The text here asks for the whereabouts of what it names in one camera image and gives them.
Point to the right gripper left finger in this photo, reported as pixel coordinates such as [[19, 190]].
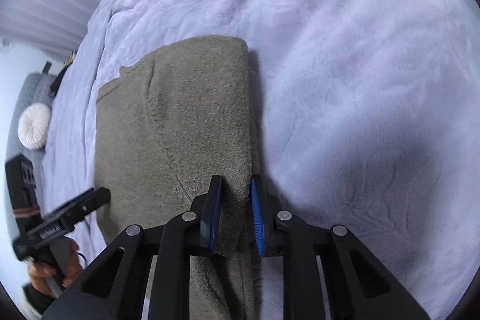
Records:
[[146, 267]]

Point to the round white pleated cushion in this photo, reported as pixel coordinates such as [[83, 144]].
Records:
[[33, 126]]

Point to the person's left hand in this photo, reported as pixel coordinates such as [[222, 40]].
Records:
[[39, 273]]

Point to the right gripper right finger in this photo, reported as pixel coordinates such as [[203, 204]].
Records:
[[327, 273]]

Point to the lavender plush bed blanket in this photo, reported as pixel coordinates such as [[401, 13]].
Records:
[[368, 110]]

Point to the olive brown knit sweater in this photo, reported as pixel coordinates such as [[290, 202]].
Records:
[[165, 127]]

